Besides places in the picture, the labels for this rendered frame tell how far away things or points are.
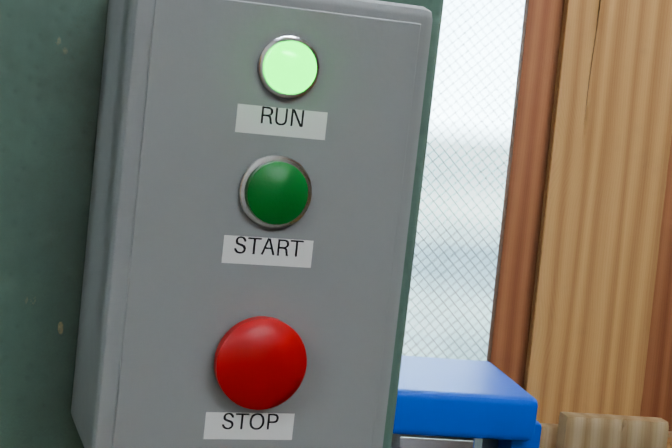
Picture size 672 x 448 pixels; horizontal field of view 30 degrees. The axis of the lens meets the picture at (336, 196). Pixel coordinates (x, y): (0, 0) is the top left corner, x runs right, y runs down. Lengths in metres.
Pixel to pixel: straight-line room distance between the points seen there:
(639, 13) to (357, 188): 1.44
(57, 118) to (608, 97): 1.42
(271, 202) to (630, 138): 1.45
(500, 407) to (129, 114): 0.90
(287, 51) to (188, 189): 0.05
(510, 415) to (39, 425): 0.83
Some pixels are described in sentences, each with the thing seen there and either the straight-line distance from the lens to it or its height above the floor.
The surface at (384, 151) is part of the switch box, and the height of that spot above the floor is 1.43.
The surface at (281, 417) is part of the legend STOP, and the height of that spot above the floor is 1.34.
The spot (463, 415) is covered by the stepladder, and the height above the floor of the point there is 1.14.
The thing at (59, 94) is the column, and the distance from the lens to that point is 0.45.
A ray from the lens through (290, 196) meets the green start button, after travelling 0.40.
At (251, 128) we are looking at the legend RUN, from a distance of 0.40.
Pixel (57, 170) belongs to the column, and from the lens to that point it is 0.45.
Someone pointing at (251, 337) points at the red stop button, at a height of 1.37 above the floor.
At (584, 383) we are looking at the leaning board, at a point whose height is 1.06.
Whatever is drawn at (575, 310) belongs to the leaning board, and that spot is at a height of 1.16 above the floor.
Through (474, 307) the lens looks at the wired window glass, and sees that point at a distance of 2.01.
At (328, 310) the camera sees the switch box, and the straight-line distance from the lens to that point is 0.42.
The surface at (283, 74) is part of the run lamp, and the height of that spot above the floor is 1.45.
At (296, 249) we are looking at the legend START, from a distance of 0.41.
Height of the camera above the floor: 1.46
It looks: 6 degrees down
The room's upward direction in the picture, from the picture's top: 6 degrees clockwise
